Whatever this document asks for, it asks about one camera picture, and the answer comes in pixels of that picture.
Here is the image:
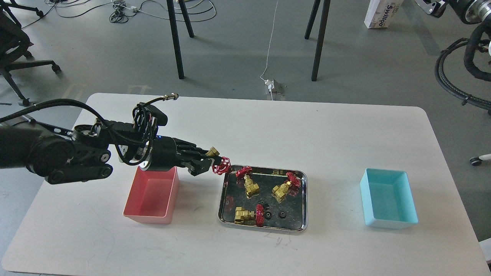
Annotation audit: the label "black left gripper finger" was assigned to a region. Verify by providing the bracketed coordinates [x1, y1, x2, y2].
[179, 157, 214, 176]
[180, 141, 215, 158]

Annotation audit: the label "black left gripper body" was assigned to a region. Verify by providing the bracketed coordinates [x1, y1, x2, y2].
[139, 136, 192, 171]

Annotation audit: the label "brass valve red handle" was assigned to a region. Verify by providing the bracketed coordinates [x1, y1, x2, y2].
[272, 172, 301, 203]
[234, 204, 265, 227]
[235, 166, 260, 199]
[206, 147, 231, 175]

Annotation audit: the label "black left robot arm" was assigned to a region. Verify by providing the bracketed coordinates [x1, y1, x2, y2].
[0, 94, 222, 184]

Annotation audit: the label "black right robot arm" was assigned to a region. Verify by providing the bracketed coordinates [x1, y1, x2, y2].
[415, 0, 491, 113]

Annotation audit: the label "pink plastic box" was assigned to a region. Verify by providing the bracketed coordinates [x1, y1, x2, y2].
[123, 167, 180, 224]

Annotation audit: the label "light blue plastic box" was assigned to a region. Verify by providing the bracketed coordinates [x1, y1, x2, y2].
[360, 168, 419, 229]

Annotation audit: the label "white cardboard box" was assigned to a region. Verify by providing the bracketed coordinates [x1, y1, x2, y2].
[364, 0, 404, 29]

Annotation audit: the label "silver metal tray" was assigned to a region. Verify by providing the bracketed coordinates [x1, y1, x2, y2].
[219, 165, 307, 231]

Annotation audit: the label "white power adapter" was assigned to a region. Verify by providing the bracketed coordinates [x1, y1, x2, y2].
[264, 79, 284, 95]

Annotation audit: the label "black table leg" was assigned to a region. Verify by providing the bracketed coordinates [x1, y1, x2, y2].
[179, 0, 194, 38]
[311, 0, 331, 82]
[166, 0, 185, 80]
[304, 0, 321, 40]

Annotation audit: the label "black office chair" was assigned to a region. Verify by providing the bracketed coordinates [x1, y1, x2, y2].
[0, 0, 61, 107]

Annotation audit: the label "white cable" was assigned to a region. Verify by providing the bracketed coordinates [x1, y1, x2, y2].
[260, 0, 279, 83]

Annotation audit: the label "black floor cables bundle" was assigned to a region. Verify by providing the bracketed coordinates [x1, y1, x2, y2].
[44, 0, 217, 24]

